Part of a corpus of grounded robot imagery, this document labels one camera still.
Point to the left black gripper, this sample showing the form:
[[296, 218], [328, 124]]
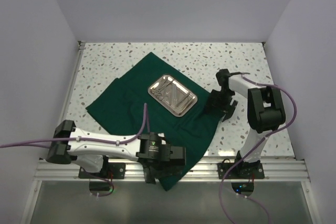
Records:
[[151, 173]]

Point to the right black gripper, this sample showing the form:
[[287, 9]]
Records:
[[226, 109]]

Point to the green surgical cloth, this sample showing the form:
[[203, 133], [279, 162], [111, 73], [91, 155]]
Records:
[[119, 110]]

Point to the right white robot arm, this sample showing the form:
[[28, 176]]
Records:
[[265, 114]]

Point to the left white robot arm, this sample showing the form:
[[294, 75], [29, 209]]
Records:
[[91, 151]]

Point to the steel surgical instruments pile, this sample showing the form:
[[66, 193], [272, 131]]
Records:
[[169, 92]]

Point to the stainless steel instrument tray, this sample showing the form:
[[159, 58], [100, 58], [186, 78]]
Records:
[[175, 112]]

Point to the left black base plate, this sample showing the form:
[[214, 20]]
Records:
[[109, 170]]

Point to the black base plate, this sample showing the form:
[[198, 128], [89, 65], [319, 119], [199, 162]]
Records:
[[243, 170], [109, 170]]

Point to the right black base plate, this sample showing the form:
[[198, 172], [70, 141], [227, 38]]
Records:
[[243, 170]]

